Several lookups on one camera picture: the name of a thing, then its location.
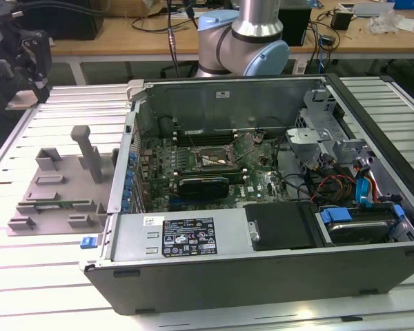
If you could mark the grey case latch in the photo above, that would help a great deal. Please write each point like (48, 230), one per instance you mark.
(136, 89)

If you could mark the blue expansion slot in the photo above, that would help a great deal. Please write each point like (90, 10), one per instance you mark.
(179, 199)

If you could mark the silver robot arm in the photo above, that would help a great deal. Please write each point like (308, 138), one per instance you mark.
(248, 20)

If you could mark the silver metal drive cage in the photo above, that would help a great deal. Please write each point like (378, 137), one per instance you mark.
(307, 135)

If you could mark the white certification sticker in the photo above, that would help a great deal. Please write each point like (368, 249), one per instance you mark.
(223, 94)

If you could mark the black PC case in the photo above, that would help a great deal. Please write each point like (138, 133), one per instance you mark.
(227, 286)

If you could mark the blue plastic clip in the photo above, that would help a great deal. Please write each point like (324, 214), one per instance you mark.
(88, 242)

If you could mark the tall black box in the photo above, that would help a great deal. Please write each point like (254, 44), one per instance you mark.
(298, 25)

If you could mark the wooden desk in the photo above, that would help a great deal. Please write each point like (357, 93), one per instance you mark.
(124, 41)

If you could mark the crumpled clear plastic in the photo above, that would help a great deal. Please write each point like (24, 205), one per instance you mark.
(383, 22)

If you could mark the CPU socket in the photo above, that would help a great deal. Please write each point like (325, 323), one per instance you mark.
(221, 157)

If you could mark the silver power supply unit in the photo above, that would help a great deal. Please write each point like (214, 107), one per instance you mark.
(134, 238)

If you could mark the black rating label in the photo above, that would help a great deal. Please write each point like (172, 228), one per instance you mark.
(188, 238)

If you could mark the thin metal locking lever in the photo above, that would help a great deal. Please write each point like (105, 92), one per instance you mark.
(245, 154)
(194, 144)

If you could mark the blue box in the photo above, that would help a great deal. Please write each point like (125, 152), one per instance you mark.
(410, 4)

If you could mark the large black box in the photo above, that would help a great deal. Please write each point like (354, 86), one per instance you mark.
(72, 24)

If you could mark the small black cube device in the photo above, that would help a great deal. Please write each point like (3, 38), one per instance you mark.
(341, 19)

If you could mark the hard disk in blue carrier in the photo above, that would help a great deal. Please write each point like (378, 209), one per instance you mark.
(359, 231)

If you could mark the grey parts rack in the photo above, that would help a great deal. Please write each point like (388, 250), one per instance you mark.
(72, 193)

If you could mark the black round case speaker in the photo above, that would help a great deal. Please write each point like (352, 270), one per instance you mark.
(167, 125)

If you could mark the green motherboard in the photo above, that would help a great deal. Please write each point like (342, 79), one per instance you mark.
(258, 172)

